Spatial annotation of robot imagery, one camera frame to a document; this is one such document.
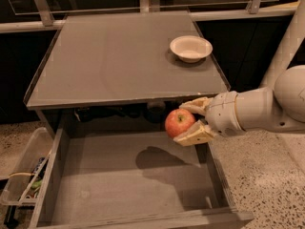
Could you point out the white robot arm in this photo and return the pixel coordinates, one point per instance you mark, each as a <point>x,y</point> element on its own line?
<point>277,106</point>

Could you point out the open grey top drawer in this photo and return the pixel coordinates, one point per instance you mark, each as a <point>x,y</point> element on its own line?
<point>127,174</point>

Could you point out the metal railing frame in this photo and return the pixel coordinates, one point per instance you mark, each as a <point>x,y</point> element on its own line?
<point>46,15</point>

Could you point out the red apple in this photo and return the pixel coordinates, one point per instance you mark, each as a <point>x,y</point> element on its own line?
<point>178,121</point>

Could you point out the clear plastic bin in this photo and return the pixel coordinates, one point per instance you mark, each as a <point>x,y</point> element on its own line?
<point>25,181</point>

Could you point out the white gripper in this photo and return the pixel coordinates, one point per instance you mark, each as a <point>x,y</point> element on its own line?
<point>223,112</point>

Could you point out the white bowl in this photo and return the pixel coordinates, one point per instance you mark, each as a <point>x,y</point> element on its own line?
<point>191,49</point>

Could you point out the dark cup inside cabinet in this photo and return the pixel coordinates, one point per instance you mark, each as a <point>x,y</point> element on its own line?
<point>155,111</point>

